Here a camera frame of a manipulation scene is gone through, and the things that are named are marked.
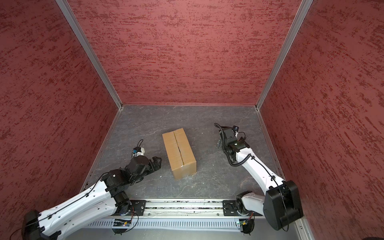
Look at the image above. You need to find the brown cardboard express box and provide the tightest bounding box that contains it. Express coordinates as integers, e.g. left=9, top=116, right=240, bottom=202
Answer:
left=163, top=128, right=197, bottom=180

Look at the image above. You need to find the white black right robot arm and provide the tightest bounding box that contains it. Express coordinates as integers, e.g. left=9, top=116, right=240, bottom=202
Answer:
left=214, top=123, right=304, bottom=234

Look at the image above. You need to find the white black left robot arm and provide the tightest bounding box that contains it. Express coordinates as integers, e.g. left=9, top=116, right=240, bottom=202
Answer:
left=22, top=156, right=162, bottom=240

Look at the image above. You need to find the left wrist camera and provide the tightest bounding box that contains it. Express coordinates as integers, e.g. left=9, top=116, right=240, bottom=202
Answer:
left=132, top=147, right=145, bottom=158

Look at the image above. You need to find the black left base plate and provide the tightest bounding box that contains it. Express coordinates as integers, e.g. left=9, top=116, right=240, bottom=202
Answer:
left=118, top=200, right=147, bottom=217

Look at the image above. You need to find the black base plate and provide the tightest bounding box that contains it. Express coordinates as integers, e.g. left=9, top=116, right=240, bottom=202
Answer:
left=222, top=200, right=263, bottom=218
left=118, top=200, right=147, bottom=217

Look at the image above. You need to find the aluminium front rail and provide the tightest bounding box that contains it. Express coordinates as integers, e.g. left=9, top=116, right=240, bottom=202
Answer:
left=125, top=197, right=241, bottom=217

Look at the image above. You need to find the left controller board with wires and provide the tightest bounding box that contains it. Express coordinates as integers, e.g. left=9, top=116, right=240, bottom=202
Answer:
left=112, top=214, right=140, bottom=235

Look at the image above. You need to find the controller board with wires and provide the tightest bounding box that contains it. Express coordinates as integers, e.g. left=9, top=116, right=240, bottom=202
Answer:
left=112, top=214, right=140, bottom=235
left=239, top=215, right=255, bottom=235

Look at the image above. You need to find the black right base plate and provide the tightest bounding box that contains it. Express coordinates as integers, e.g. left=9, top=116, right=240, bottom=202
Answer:
left=222, top=200, right=263, bottom=218

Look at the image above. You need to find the white slotted cable duct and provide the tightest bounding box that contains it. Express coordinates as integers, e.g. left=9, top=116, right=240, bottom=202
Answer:
left=85, top=218, right=240, bottom=232

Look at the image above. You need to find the right controller board with wires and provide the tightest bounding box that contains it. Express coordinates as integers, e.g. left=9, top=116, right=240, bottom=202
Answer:
left=239, top=215, right=255, bottom=235

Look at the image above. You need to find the aluminium right corner post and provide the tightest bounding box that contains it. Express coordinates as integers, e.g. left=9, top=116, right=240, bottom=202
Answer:
left=255, top=0, right=314, bottom=110

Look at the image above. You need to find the aluminium corner post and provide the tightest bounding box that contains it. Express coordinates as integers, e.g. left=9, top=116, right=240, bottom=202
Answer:
left=56, top=0, right=123, bottom=111
left=255, top=0, right=314, bottom=110

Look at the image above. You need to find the aluminium left corner post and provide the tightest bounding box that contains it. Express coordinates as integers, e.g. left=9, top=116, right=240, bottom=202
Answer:
left=56, top=0, right=123, bottom=111

